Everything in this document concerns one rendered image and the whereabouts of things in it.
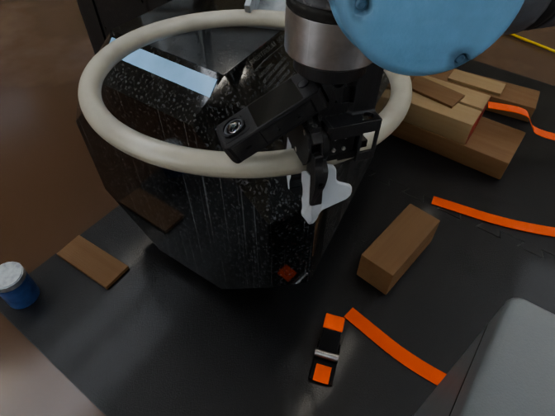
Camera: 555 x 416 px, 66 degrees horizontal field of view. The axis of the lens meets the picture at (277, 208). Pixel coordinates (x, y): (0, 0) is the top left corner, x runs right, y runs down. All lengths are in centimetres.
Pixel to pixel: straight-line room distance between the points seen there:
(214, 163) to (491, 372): 35
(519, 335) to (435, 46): 35
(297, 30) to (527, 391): 39
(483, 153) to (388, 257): 71
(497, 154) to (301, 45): 161
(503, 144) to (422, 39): 177
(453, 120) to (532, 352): 146
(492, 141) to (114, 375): 165
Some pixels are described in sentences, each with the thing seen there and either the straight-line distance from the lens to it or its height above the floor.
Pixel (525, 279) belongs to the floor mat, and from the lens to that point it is 170.
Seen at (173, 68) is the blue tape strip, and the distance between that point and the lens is 96.
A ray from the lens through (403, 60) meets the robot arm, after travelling 26.
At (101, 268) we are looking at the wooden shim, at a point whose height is 3.
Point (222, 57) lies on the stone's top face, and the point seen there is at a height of 80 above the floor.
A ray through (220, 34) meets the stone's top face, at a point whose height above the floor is 80.
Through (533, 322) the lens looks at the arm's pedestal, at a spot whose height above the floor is 85.
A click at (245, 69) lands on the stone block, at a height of 79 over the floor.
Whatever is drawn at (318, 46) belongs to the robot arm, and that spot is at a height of 109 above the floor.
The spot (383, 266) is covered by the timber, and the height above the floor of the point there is 13.
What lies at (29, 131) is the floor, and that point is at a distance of 233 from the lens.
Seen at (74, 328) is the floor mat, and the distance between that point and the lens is 152.
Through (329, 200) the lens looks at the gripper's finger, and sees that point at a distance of 51.
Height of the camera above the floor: 127
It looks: 49 degrees down
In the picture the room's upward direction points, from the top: straight up
